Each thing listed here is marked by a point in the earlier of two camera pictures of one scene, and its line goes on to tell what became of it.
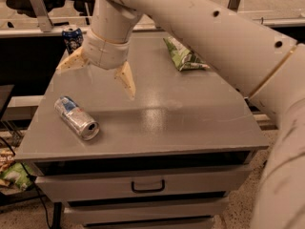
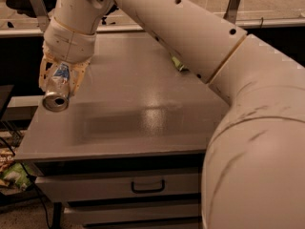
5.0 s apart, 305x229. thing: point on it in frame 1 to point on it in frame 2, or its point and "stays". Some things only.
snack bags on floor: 12,173 stays
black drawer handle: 148,191 stays
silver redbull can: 76,117 to 57,89
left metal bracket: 40,10 stays
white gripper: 106,52 to 69,44
